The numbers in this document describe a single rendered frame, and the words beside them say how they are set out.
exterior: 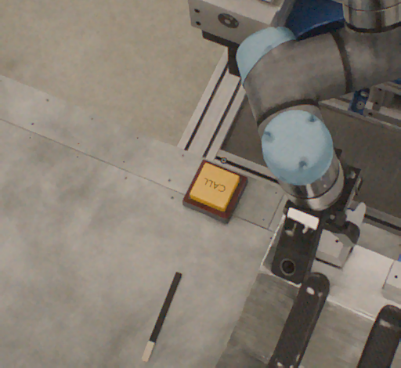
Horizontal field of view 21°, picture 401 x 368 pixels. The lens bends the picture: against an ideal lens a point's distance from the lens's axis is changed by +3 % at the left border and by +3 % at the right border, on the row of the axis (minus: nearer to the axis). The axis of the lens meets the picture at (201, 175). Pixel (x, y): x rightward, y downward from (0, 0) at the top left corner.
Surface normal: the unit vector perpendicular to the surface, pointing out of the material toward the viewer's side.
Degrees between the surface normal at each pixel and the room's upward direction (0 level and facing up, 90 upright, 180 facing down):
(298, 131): 11
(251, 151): 0
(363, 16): 69
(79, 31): 0
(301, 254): 38
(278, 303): 3
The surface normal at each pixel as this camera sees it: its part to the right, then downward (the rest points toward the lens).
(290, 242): -0.43, 0.14
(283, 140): -0.24, -0.31
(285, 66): -0.01, -0.31
